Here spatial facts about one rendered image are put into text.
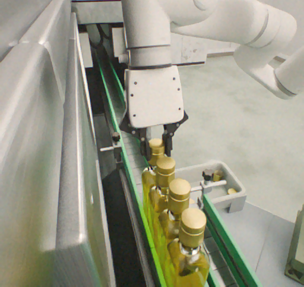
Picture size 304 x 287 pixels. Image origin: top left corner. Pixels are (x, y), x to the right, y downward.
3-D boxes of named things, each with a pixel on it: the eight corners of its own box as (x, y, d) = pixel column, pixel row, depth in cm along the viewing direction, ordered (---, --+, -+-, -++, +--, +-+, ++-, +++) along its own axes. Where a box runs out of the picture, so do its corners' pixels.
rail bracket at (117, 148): (103, 164, 82) (97, 133, 75) (122, 161, 84) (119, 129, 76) (104, 172, 79) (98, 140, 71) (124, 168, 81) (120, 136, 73)
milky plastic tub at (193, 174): (167, 186, 90) (167, 170, 85) (218, 175, 95) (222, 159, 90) (183, 225, 76) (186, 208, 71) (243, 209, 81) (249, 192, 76)
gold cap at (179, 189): (164, 198, 39) (165, 180, 37) (184, 194, 40) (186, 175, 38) (171, 215, 36) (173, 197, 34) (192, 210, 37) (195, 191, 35)
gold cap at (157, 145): (145, 156, 48) (145, 139, 46) (161, 153, 49) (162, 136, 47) (150, 167, 45) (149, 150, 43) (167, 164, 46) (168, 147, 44)
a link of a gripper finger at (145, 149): (130, 131, 41) (134, 164, 43) (148, 128, 42) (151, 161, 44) (127, 125, 44) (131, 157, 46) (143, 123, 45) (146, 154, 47)
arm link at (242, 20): (262, 44, 46) (177, 20, 36) (217, 47, 57) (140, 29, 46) (272, -4, 44) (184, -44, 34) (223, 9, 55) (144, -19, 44)
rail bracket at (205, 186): (165, 208, 66) (167, 176, 59) (218, 195, 70) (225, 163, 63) (168, 216, 64) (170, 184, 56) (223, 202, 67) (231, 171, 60)
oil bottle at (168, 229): (156, 264, 53) (157, 204, 41) (179, 257, 55) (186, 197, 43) (164, 290, 49) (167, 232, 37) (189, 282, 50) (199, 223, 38)
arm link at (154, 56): (122, 49, 34) (123, 68, 35) (177, 44, 37) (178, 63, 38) (115, 50, 41) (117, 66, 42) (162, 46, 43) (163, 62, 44)
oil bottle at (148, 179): (142, 223, 62) (140, 163, 50) (162, 217, 64) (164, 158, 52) (148, 241, 58) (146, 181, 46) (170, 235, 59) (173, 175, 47)
